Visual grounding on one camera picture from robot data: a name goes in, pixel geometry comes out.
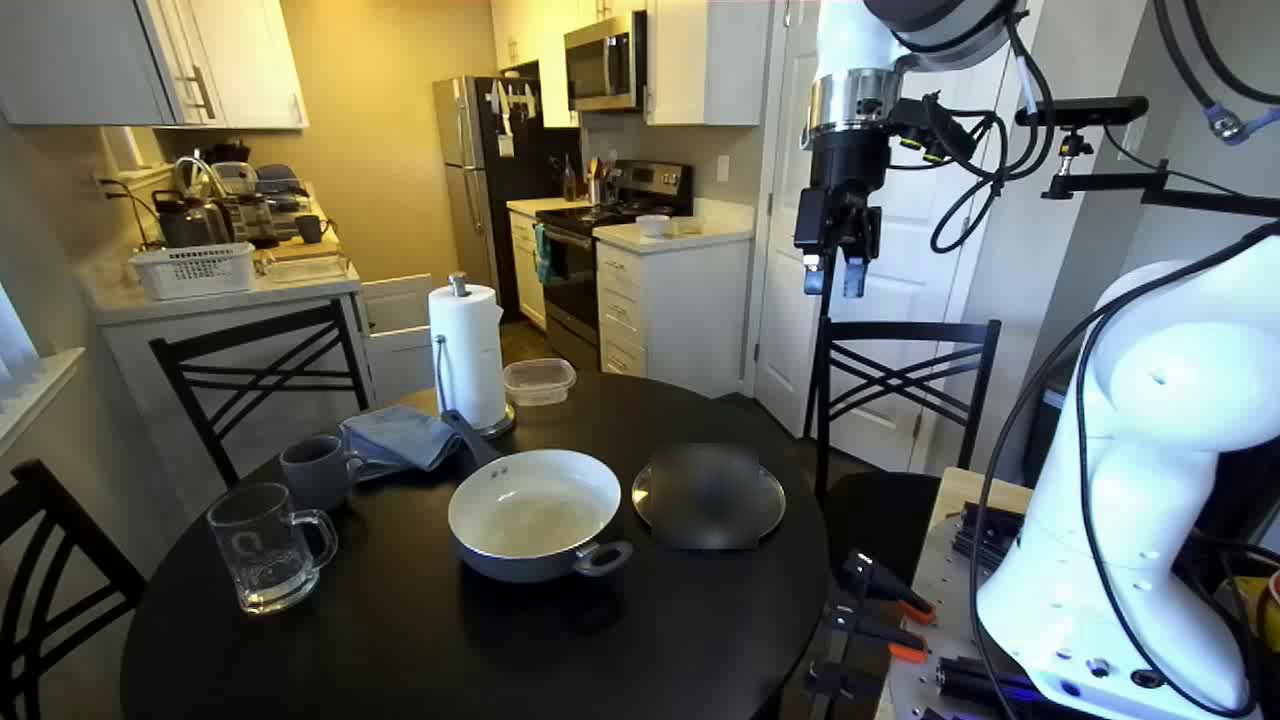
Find white upper kitchen cabinet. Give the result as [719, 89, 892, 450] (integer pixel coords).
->
[644, 0, 777, 132]
[0, 0, 310, 132]

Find clear plastic food container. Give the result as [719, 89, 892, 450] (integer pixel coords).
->
[501, 352, 579, 411]

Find white pull-out bin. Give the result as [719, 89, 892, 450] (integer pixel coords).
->
[355, 271, 439, 404]

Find grey pot white interior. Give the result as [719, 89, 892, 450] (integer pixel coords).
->
[443, 445, 637, 587]

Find black kitchen stove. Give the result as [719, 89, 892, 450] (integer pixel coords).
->
[534, 157, 697, 374]

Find black stainless refrigerator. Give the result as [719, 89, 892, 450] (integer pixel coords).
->
[432, 56, 582, 325]

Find black clamp orange tips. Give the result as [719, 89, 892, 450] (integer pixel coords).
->
[820, 597, 931, 673]
[837, 543, 941, 632]

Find white kitchen cabinet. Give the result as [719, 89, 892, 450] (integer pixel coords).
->
[593, 217, 757, 400]
[644, 0, 777, 132]
[0, 0, 310, 132]

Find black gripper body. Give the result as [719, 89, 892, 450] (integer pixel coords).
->
[793, 120, 897, 267]

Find black looping wrist cable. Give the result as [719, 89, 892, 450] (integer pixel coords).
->
[927, 17, 1060, 256]

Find grey ceramic mug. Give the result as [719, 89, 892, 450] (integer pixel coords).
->
[276, 430, 365, 516]

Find grey robot mounting platform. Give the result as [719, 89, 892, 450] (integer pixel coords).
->
[874, 464, 1072, 720]

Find round glass pot lid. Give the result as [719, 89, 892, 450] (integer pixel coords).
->
[626, 445, 793, 557]

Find white paper towel roll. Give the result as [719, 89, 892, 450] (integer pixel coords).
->
[423, 271, 518, 438]

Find white panel door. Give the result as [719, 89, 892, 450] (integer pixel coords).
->
[746, 0, 1072, 470]

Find black metal stand frame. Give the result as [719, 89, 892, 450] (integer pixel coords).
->
[1038, 125, 1280, 221]

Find white plastic storage bin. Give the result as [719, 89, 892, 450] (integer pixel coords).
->
[126, 238, 260, 299]

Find blue folded cloth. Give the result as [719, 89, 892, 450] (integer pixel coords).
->
[336, 400, 503, 486]

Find black cross-back chair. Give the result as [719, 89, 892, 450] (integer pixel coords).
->
[0, 456, 150, 720]
[802, 317, 1002, 565]
[148, 296, 377, 491]

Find stainless steel microwave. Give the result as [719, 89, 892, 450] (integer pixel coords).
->
[560, 13, 653, 117]

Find black countertop appliance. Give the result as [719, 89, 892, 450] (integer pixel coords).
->
[216, 137, 328, 253]

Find clear glass mug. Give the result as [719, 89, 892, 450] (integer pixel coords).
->
[202, 474, 342, 619]

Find white kitchen counter peninsula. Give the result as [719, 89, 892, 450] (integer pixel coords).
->
[80, 242, 366, 516]

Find black camera on stand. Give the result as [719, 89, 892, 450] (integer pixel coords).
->
[1011, 93, 1152, 132]

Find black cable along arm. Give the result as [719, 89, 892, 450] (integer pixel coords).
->
[964, 217, 1280, 720]

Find black glass kettle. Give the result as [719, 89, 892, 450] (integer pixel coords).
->
[150, 147, 230, 253]

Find white lower kitchen cabinet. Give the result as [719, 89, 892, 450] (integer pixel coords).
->
[593, 217, 757, 400]

